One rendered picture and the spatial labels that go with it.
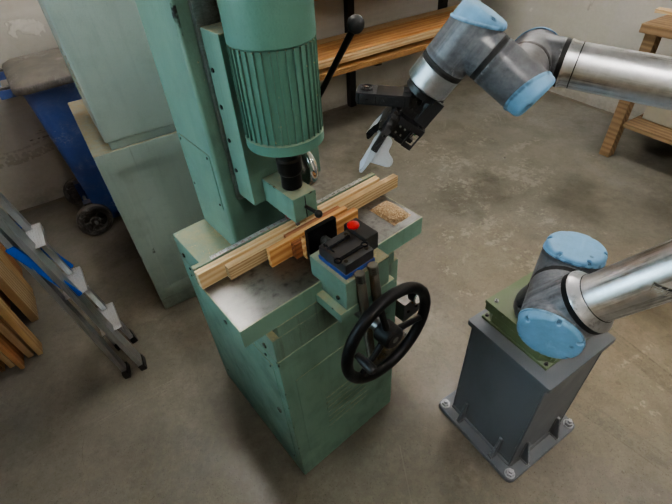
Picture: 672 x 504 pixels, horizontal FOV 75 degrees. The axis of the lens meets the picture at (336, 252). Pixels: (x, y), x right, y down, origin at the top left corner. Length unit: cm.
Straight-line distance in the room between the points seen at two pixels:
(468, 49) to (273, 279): 65
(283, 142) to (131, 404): 149
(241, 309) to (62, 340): 159
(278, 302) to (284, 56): 53
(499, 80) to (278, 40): 40
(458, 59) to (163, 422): 171
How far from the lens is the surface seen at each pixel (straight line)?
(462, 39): 87
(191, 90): 112
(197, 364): 214
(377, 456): 181
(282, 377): 123
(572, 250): 126
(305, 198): 107
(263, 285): 109
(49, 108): 275
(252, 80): 91
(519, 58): 88
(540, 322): 111
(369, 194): 130
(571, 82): 101
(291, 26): 87
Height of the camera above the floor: 167
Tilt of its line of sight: 42 degrees down
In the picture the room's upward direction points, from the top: 4 degrees counter-clockwise
